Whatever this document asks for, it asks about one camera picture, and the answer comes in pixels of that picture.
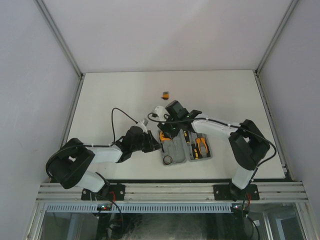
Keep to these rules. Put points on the grey plastic tool case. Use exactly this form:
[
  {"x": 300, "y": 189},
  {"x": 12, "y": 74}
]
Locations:
[{"x": 180, "y": 151}]

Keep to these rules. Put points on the orange hex key set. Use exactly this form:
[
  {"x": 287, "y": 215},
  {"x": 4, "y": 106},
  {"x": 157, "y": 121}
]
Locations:
[{"x": 165, "y": 95}]

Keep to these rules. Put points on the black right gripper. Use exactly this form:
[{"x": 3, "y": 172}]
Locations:
[{"x": 164, "y": 126}]

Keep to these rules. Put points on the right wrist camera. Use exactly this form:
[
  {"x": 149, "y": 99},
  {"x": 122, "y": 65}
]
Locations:
[{"x": 160, "y": 113}]

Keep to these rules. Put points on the grey slotted cable duct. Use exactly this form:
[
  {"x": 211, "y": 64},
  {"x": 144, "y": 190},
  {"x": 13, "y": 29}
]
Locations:
[{"x": 135, "y": 208}]

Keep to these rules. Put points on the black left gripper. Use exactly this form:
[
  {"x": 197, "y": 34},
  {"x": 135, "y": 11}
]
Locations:
[{"x": 152, "y": 144}]

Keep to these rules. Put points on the orange tape measure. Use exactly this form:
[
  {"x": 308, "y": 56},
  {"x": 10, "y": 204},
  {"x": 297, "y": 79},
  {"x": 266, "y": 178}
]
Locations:
[{"x": 163, "y": 139}]

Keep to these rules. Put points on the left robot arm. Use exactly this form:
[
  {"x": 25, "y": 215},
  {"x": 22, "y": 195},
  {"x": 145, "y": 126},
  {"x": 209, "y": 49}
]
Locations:
[{"x": 69, "y": 166}]

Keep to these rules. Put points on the screwdriver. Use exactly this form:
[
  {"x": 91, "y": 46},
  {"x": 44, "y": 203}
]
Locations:
[
  {"x": 187, "y": 137},
  {"x": 195, "y": 152}
]

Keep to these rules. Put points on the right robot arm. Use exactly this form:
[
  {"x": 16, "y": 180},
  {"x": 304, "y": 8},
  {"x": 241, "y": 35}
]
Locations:
[{"x": 248, "y": 144}]

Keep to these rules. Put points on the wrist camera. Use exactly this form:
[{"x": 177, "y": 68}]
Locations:
[
  {"x": 160, "y": 113},
  {"x": 143, "y": 125}
]

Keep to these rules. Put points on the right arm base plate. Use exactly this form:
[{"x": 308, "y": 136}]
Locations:
[{"x": 229, "y": 192}]

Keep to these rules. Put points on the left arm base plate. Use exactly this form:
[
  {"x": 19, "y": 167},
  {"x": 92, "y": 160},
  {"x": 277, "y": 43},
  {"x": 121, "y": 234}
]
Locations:
[{"x": 109, "y": 192}]

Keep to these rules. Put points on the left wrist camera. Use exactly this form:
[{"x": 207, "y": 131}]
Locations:
[{"x": 143, "y": 125}]

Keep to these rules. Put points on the orange black pliers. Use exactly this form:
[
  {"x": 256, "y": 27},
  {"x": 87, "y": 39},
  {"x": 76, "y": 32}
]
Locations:
[{"x": 202, "y": 146}]

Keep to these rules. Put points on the aluminium front rail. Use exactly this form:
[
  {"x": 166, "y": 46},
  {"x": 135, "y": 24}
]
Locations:
[{"x": 269, "y": 192}]

